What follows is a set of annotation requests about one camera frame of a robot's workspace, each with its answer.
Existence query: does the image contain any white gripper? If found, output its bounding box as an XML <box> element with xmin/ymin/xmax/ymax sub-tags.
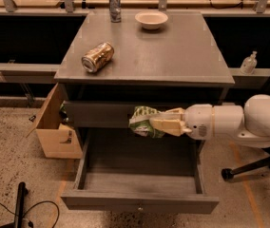
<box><xmin>150</xmin><ymin>104</ymin><xmax>213</xmax><ymax>140</ymax></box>

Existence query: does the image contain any green jalapeno chip bag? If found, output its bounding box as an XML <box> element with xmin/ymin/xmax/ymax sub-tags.
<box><xmin>128</xmin><ymin>106</ymin><xmax>164</xmax><ymax>138</ymax></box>

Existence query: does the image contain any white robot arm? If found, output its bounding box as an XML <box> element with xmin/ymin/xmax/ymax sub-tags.
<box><xmin>149</xmin><ymin>94</ymin><xmax>270</xmax><ymax>148</ymax></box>

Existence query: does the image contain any open grey lower drawer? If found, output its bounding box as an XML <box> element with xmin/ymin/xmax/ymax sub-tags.
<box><xmin>62</xmin><ymin>128</ymin><xmax>219</xmax><ymax>214</ymax></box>

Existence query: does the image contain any grey wooden drawer cabinet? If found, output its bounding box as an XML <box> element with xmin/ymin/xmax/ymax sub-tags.
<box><xmin>53</xmin><ymin>9</ymin><xmax>236</xmax><ymax>215</ymax></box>

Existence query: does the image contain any closed grey upper drawer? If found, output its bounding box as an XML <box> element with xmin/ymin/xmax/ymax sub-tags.
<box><xmin>63</xmin><ymin>100</ymin><xmax>222</xmax><ymax>132</ymax></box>

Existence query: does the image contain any clear sanitizer pump bottle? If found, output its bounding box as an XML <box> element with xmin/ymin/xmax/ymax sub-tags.
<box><xmin>241</xmin><ymin>51</ymin><xmax>257</xmax><ymax>75</ymax></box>

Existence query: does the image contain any gold crushed soda can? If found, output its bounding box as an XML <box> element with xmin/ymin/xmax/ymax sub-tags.
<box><xmin>81</xmin><ymin>42</ymin><xmax>114</xmax><ymax>73</ymax></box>

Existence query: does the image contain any white paper bowl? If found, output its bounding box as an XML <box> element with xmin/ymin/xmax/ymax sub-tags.
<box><xmin>135</xmin><ymin>10</ymin><xmax>168</xmax><ymax>30</ymax></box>

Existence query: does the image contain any open cardboard box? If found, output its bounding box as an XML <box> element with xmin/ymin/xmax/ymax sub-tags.
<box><xmin>27</xmin><ymin>85</ymin><xmax>83</xmax><ymax>159</ymax></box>

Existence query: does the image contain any black stand leg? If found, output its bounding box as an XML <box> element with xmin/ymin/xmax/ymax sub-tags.
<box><xmin>0</xmin><ymin>181</ymin><xmax>29</xmax><ymax>228</ymax></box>

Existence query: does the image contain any black floor cable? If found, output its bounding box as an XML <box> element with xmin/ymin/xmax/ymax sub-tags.
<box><xmin>0</xmin><ymin>191</ymin><xmax>61</xmax><ymax>228</ymax></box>

